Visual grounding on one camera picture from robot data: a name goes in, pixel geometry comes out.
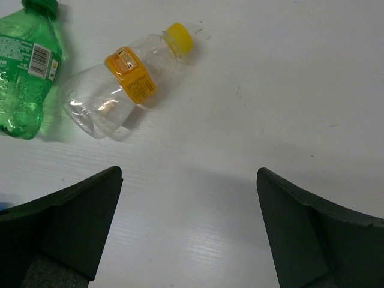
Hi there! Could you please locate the clear bottle yellow cap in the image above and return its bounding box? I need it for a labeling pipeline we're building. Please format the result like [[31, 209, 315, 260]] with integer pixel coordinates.
[[58, 23, 194, 139]]

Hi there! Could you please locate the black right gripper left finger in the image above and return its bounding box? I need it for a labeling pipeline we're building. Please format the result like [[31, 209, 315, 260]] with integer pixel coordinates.
[[1, 166, 123, 287]]

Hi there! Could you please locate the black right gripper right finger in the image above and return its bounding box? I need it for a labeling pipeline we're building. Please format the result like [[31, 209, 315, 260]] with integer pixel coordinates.
[[256, 168, 383, 287]]

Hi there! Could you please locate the green plastic soda bottle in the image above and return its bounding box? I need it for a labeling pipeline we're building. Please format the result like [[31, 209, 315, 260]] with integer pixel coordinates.
[[1, 1, 63, 140]]

